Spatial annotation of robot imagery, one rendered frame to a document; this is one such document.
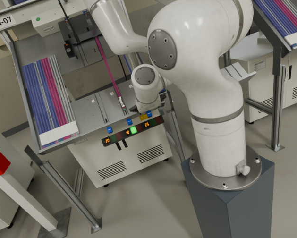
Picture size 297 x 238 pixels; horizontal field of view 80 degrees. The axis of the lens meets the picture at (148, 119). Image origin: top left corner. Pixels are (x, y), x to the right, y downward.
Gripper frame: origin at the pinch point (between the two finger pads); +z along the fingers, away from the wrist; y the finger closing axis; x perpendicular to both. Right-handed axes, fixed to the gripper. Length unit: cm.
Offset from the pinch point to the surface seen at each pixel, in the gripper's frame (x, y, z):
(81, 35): 56, -18, 5
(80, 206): -31, -61, 42
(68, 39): 56, -25, 5
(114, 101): 13.6, -14.8, 10.2
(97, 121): 7.0, -26.6, 10.2
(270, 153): -51, 76, 58
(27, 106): 29, -58, 9
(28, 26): 89, -50, 17
